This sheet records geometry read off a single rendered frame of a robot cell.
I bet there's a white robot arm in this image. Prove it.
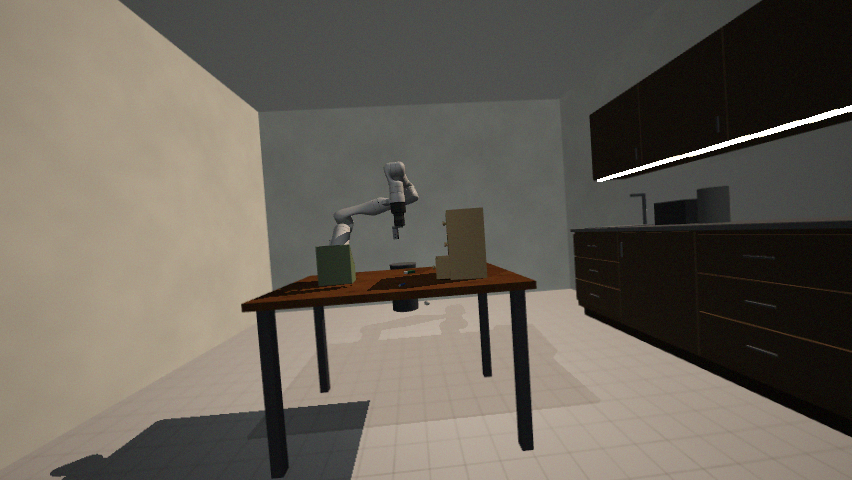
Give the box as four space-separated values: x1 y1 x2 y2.
329 162 419 246

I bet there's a tan wooden chest of drawers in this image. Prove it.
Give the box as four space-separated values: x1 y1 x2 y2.
445 207 487 280

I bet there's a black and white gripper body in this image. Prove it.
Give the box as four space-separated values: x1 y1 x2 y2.
382 192 406 226

